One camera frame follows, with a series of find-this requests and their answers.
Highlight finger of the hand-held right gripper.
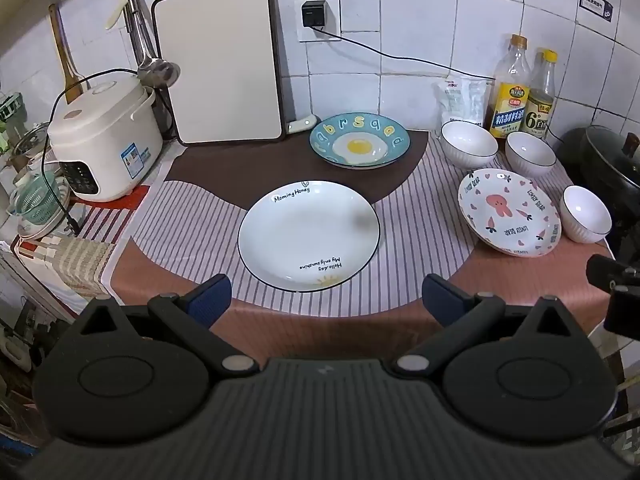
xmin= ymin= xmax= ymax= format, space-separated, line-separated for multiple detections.
xmin=586 ymin=255 xmax=640 ymax=294
xmin=606 ymin=285 xmax=640 ymax=341

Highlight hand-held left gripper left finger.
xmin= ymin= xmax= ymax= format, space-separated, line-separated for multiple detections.
xmin=75 ymin=274 xmax=260 ymax=378

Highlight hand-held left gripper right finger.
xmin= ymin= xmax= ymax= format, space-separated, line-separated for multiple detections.
xmin=392 ymin=274 xmax=576 ymax=378

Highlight white ribbed bowl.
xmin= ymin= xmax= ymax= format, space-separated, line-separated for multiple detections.
xmin=505 ymin=131 xmax=558 ymax=178
xmin=559 ymin=185 xmax=613 ymax=245
xmin=440 ymin=120 xmax=500 ymax=169

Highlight white plate with black rim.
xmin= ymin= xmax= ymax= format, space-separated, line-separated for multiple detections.
xmin=237 ymin=180 xmax=382 ymax=293

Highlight blue plate with egg print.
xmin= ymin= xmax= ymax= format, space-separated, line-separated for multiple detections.
xmin=309 ymin=112 xmax=412 ymax=170

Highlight striped pink and brown tablecloth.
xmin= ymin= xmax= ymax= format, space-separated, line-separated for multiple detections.
xmin=110 ymin=127 xmax=617 ymax=356

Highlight pink plate with heart print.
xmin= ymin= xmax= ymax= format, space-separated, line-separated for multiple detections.
xmin=458 ymin=169 xmax=563 ymax=258

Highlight black wok with glass lid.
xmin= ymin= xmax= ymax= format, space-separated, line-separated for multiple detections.
xmin=557 ymin=125 xmax=640 ymax=261

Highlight checked woven cloth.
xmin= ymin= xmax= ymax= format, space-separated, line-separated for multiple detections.
xmin=45 ymin=235 xmax=118 ymax=301

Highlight clear vinegar bottle yellow cap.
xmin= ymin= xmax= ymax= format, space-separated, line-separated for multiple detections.
xmin=525 ymin=49 xmax=559 ymax=140

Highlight white rice cooker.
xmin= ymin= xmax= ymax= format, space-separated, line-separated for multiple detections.
xmin=47 ymin=71 xmax=165 ymax=203

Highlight white seasoning bag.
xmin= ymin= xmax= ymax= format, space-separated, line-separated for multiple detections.
xmin=434 ymin=74 xmax=493 ymax=129

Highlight oil bottle with yellow label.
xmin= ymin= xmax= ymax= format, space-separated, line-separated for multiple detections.
xmin=489 ymin=35 xmax=532 ymax=140

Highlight green strainer basket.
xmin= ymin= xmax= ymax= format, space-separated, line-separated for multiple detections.
xmin=7 ymin=175 xmax=71 ymax=241

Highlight metal ladle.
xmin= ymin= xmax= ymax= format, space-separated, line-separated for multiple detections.
xmin=122 ymin=0 xmax=181 ymax=89

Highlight white cutting board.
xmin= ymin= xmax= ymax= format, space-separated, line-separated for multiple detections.
xmin=151 ymin=0 xmax=287 ymax=147

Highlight wooden spatula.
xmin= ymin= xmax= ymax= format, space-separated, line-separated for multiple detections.
xmin=47 ymin=4 xmax=85 ymax=106

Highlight black charger plug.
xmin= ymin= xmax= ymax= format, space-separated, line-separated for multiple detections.
xmin=302 ymin=2 xmax=328 ymax=28

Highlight knife with white handle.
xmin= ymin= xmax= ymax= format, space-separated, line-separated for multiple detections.
xmin=286 ymin=114 xmax=319 ymax=134

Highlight black rice cooker cable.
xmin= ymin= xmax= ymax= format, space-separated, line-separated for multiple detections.
xmin=42 ymin=69 xmax=140 ymax=236

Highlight wall sticker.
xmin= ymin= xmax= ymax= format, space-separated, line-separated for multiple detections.
xmin=577 ymin=0 xmax=615 ymax=24

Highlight utensil with cream handle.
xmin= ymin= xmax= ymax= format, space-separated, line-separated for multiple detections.
xmin=104 ymin=0 xmax=143 ymax=31

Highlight white wall socket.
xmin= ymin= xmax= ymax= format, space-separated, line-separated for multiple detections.
xmin=298 ymin=0 xmax=343 ymax=43

